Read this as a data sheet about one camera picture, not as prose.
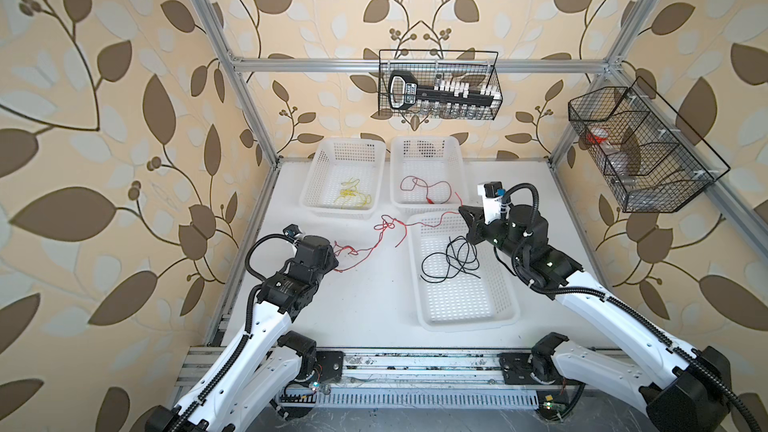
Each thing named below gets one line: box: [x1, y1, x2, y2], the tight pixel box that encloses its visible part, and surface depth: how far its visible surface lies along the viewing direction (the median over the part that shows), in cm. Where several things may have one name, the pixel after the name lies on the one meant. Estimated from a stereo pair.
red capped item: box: [586, 127, 609, 144], surface depth 84 cm
